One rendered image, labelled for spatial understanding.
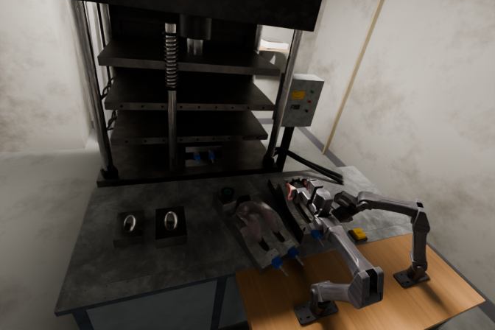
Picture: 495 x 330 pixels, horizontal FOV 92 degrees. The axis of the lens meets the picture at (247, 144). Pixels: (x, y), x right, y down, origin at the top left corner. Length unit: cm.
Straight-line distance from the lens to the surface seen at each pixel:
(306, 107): 200
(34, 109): 356
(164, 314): 161
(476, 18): 288
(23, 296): 244
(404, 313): 153
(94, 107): 158
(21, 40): 332
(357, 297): 97
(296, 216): 148
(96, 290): 133
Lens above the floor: 192
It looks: 31 degrees down
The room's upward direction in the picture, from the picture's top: 10 degrees clockwise
